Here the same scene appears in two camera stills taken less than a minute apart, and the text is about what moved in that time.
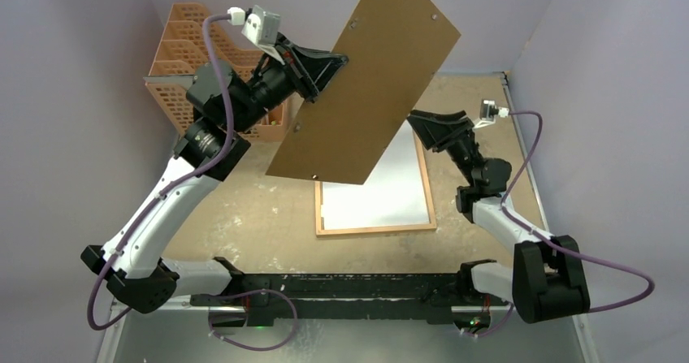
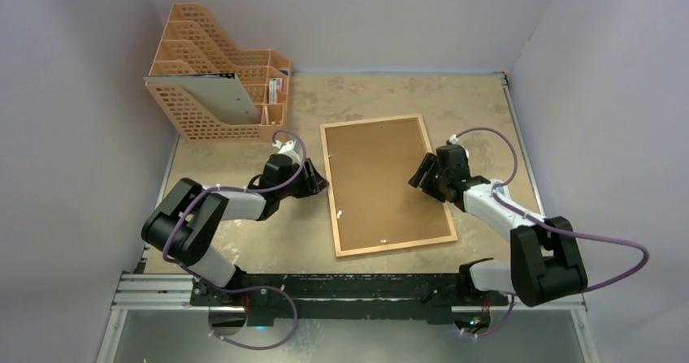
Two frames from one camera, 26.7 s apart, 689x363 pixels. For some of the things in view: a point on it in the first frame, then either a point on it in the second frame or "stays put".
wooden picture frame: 319,214 -> 332,200
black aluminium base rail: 322,300 stays put
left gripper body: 277,82 -> 301,186
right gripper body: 451,138 -> 431,176
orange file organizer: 181,50 stays put
